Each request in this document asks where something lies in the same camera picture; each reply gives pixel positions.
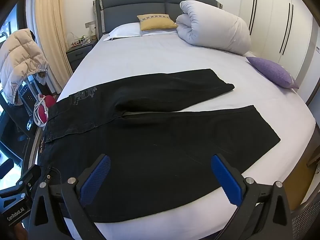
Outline cream wardrobe with black handles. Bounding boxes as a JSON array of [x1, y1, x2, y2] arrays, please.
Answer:
[[239, 0, 320, 100]]

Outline grey metal mesh basket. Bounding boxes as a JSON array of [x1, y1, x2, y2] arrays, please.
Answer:
[[291, 197, 320, 240]]

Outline rolled white duvet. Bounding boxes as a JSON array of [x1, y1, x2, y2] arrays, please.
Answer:
[[176, 0, 252, 55]]

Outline grey nightstand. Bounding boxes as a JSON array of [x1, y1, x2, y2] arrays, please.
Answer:
[[66, 39, 98, 72]]

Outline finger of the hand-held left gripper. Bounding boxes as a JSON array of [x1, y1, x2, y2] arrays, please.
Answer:
[[0, 165, 42, 207]]

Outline purple cushion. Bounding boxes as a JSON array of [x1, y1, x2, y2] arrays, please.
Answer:
[[246, 56, 299, 89]]

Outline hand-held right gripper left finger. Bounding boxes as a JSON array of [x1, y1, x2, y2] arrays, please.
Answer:
[[27, 154, 112, 240]]

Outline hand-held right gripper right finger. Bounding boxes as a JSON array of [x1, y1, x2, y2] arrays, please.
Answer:
[[210, 153, 293, 240]]

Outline white pillow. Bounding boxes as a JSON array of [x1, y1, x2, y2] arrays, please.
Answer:
[[103, 22, 178, 41]]

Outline red bag with white cord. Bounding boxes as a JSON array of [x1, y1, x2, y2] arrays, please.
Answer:
[[34, 94, 57, 127]]

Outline beige puffer jacket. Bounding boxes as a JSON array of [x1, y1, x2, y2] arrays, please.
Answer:
[[0, 29, 49, 104]]

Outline yellow cushion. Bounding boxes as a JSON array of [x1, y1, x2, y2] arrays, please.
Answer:
[[137, 14, 178, 31]]

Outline white wall socket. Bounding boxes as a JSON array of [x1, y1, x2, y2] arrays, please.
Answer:
[[85, 21, 97, 35]]

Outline small colourful clutter pile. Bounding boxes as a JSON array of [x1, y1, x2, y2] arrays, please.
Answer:
[[66, 32, 91, 48]]

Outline grey upholstered headboard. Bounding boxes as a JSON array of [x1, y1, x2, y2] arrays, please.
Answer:
[[93, 0, 223, 34]]

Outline black pants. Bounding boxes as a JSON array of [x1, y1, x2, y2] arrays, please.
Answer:
[[37, 68, 281, 223]]

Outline beige curtain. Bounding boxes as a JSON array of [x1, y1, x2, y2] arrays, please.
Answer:
[[35, 0, 69, 94]]

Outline bed with white sheet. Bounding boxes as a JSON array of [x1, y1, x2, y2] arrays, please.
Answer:
[[37, 22, 317, 240]]

